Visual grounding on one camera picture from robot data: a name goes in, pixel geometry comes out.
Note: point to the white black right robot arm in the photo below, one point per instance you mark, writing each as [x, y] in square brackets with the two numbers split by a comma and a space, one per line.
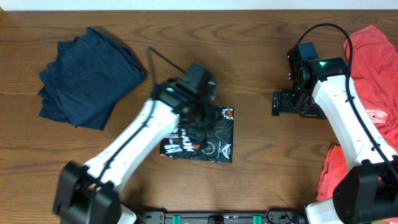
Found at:
[321, 89]

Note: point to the red pink clothes pile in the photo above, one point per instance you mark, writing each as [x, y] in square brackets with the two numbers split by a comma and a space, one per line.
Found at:
[374, 71]

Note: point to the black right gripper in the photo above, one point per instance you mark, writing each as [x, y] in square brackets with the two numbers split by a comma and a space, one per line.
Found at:
[282, 101]

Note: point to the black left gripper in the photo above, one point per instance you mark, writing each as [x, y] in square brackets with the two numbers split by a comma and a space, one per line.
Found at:
[206, 120]

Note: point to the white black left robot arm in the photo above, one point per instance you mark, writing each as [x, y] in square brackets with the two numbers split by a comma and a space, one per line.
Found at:
[89, 193]

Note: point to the black patterned sports jersey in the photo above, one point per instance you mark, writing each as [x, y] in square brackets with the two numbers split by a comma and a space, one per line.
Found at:
[215, 145]

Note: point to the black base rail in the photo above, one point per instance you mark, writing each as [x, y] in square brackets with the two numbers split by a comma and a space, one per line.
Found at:
[275, 215]

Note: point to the folded navy blue garment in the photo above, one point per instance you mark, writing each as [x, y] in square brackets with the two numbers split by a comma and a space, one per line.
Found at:
[89, 76]

